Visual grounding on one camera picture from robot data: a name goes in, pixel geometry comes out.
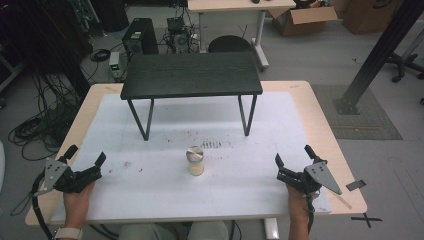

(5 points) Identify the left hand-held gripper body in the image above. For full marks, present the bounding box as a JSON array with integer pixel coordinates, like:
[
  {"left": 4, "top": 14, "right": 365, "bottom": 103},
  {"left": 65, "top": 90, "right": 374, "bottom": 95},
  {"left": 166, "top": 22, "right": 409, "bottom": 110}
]
[{"left": 34, "top": 158, "right": 103, "bottom": 198}]

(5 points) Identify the person's left hand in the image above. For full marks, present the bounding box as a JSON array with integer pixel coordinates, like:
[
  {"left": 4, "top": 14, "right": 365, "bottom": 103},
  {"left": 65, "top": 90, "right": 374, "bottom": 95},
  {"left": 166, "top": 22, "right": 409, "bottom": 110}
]
[{"left": 59, "top": 181, "right": 96, "bottom": 230}]

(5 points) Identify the glass jar with metal lid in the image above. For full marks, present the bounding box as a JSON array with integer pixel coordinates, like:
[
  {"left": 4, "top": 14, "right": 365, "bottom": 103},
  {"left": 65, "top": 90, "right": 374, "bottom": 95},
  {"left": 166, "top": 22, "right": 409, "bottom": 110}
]
[{"left": 185, "top": 145, "right": 205, "bottom": 177}]

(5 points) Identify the bundle of black floor cables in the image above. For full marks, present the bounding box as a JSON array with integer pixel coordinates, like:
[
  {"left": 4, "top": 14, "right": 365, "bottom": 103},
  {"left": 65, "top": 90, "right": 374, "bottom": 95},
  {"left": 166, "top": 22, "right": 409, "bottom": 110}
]
[{"left": 7, "top": 71, "right": 86, "bottom": 162}]

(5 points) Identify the white table leg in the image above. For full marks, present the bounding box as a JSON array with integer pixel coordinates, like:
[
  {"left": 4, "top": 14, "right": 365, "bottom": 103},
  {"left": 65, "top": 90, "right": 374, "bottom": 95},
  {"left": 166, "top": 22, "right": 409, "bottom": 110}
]
[{"left": 264, "top": 217, "right": 280, "bottom": 240}]

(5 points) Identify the person's right leg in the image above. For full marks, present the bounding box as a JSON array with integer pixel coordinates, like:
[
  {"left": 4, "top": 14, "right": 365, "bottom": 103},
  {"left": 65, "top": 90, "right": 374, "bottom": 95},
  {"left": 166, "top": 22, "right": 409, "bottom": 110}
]
[{"left": 186, "top": 221, "right": 230, "bottom": 240}]

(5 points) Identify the open cardboard box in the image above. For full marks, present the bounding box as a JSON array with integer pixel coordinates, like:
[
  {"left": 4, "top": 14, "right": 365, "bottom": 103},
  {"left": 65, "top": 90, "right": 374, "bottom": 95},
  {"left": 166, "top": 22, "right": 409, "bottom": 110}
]
[{"left": 267, "top": 5, "right": 339, "bottom": 37}]

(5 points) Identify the black tape strip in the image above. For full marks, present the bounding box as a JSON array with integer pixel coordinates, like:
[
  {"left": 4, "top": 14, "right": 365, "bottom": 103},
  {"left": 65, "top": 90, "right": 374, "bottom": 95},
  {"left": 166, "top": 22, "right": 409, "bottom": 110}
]
[{"left": 345, "top": 179, "right": 367, "bottom": 192}]

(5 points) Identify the electronic device with fan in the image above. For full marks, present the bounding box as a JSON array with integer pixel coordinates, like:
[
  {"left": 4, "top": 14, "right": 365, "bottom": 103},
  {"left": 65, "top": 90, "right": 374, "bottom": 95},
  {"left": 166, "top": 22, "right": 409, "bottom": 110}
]
[{"left": 165, "top": 16, "right": 192, "bottom": 55}]

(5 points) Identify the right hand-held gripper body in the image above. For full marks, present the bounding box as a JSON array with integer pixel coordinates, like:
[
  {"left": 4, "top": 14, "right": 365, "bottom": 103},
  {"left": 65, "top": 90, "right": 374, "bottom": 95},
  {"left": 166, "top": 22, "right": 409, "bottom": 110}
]
[{"left": 276, "top": 161, "right": 343, "bottom": 196}]

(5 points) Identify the black computer tower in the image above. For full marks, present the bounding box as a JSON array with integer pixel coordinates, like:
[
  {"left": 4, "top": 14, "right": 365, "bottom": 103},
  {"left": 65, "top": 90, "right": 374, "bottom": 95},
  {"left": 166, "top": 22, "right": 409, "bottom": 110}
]
[{"left": 121, "top": 17, "right": 160, "bottom": 56}]

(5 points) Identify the white table mat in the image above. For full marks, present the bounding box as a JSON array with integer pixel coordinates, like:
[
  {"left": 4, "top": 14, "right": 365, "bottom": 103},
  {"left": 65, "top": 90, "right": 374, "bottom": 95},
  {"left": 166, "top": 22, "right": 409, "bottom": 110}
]
[{"left": 49, "top": 91, "right": 333, "bottom": 225}]

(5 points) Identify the black office chair base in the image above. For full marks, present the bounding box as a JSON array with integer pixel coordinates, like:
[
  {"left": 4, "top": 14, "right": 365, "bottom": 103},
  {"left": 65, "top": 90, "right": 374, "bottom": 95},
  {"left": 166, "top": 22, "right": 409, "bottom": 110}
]
[{"left": 385, "top": 52, "right": 424, "bottom": 84}]

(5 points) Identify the grey floor mat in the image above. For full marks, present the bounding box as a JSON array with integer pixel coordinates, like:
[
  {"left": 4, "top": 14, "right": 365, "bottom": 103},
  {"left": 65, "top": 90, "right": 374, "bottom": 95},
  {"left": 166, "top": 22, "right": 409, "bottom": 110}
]
[{"left": 311, "top": 83, "right": 404, "bottom": 141}]

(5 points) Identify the black tape cross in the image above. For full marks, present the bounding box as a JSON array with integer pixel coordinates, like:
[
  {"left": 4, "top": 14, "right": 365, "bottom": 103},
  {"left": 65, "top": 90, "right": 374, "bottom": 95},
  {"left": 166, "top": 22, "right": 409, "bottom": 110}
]
[{"left": 350, "top": 212, "right": 384, "bottom": 229}]

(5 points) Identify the beige background desk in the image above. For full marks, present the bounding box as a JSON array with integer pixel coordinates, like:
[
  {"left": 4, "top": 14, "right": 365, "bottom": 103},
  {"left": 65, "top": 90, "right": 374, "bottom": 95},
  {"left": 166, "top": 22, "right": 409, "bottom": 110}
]
[{"left": 187, "top": 0, "right": 297, "bottom": 71}]

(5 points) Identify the person's left leg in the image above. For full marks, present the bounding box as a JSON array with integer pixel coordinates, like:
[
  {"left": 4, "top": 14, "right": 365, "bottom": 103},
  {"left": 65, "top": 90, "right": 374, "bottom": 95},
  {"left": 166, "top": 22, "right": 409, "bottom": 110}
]
[{"left": 117, "top": 223, "right": 175, "bottom": 240}]

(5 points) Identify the grey power supply box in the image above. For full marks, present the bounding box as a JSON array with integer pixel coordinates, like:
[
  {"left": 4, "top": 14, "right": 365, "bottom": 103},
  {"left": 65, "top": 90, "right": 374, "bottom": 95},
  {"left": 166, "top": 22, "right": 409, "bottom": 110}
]
[{"left": 108, "top": 51, "right": 127, "bottom": 81}]

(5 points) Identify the right hand-held gripper cable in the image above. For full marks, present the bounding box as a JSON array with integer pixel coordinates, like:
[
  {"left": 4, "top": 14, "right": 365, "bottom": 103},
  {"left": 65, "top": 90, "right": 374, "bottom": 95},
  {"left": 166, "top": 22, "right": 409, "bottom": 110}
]
[{"left": 305, "top": 192, "right": 317, "bottom": 235}]

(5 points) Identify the dark curtain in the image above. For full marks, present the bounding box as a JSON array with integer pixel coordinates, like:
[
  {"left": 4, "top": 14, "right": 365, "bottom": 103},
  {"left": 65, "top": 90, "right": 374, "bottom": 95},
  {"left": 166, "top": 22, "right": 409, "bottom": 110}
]
[{"left": 0, "top": 0, "right": 93, "bottom": 99}]

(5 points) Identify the hand-held gripper cable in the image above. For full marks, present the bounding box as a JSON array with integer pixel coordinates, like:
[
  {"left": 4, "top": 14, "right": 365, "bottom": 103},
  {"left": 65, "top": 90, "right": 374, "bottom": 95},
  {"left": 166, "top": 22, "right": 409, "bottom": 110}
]
[
  {"left": 30, "top": 172, "right": 55, "bottom": 240},
  {"left": 305, "top": 192, "right": 317, "bottom": 235}
]

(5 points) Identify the person's right hand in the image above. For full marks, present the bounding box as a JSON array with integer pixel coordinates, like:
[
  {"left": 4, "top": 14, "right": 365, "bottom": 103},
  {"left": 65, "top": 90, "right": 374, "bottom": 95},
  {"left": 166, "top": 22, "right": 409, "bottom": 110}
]
[{"left": 286, "top": 184, "right": 310, "bottom": 223}]

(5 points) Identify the black metal beam stand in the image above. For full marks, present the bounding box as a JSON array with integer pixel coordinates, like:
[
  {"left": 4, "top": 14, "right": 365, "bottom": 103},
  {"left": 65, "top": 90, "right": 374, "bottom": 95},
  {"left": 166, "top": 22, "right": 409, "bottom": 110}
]
[{"left": 332, "top": 0, "right": 424, "bottom": 116}]

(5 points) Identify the coiled black cable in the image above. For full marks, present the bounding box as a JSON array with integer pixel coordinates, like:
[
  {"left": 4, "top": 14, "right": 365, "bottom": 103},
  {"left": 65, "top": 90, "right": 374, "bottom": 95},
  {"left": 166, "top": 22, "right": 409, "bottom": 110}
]
[{"left": 89, "top": 48, "right": 112, "bottom": 63}]

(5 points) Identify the left hand-held gripper cable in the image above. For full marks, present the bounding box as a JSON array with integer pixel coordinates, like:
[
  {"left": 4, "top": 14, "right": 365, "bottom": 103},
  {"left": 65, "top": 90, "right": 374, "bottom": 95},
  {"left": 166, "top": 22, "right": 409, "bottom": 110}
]
[{"left": 30, "top": 172, "right": 55, "bottom": 240}]

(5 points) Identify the black round stool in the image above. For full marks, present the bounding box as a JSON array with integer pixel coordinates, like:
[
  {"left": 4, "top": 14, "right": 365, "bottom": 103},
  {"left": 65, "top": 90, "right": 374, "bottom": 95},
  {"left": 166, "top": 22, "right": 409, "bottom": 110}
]
[{"left": 207, "top": 35, "right": 253, "bottom": 54}]

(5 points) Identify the closed cardboard box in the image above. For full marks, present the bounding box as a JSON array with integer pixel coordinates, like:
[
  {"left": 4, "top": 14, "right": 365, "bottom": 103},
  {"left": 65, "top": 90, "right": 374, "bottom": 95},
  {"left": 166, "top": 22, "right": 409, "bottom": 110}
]
[{"left": 342, "top": 0, "right": 403, "bottom": 36}]

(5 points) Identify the small black shelf table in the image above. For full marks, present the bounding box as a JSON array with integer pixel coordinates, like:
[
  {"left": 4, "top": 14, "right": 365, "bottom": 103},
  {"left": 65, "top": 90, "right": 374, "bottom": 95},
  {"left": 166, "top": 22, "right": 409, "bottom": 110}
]
[{"left": 119, "top": 51, "right": 264, "bottom": 142}]

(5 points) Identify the person's leg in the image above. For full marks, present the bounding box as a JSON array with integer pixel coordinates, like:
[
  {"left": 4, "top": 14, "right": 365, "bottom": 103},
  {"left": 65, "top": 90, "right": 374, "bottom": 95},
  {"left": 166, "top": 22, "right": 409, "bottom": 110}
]
[
  {"left": 117, "top": 223, "right": 175, "bottom": 240},
  {"left": 186, "top": 221, "right": 230, "bottom": 240}
]

